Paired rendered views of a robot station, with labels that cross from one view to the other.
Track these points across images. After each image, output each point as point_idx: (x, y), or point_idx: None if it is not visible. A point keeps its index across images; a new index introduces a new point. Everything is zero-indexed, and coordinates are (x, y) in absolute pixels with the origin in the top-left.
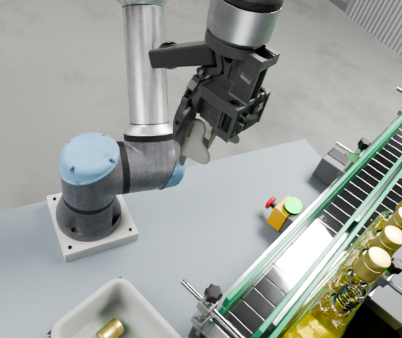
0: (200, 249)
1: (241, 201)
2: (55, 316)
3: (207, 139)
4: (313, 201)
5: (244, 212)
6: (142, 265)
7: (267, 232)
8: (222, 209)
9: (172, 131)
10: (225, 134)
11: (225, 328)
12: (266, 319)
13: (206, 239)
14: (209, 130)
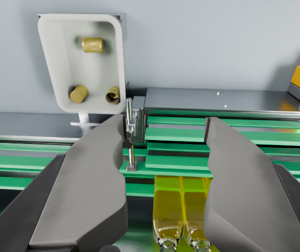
0: (219, 36)
1: None
2: None
3: (207, 139)
4: None
5: (296, 39)
6: (162, 6)
7: (283, 73)
8: (286, 15)
9: (35, 178)
10: None
11: (146, 125)
12: (156, 164)
13: (234, 31)
14: (208, 164)
